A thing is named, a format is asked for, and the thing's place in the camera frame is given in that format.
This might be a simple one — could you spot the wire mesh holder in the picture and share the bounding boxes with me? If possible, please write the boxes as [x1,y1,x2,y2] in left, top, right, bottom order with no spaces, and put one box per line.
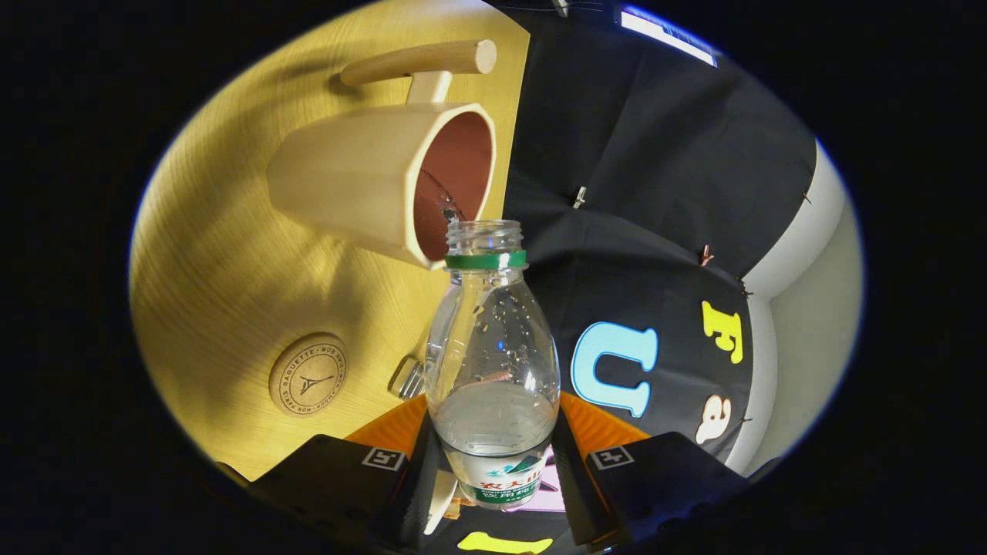
[388,356,426,400]

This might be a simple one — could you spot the beige cup with wooden handle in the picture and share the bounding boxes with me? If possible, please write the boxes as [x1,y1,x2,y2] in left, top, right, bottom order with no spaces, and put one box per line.
[266,40,498,271]

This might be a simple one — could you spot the black backdrop cloth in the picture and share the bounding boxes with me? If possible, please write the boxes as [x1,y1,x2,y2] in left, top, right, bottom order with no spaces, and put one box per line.
[423,0,820,555]

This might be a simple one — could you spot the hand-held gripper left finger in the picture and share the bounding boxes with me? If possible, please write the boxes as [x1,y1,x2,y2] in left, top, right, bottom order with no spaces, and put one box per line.
[247,393,442,551]

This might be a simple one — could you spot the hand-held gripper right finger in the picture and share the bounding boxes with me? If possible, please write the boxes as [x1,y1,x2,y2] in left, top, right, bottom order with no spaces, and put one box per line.
[551,392,750,550]

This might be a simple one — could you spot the round wooden coaster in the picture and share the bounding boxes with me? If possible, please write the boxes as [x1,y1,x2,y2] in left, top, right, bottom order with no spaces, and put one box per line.
[269,333,349,418]

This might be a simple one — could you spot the clear plastic juice bottle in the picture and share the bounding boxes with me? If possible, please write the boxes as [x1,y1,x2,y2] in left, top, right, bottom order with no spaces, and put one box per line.
[425,220,561,511]

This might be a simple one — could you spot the wooden table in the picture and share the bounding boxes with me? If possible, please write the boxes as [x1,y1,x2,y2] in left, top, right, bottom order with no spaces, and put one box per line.
[130,0,533,483]

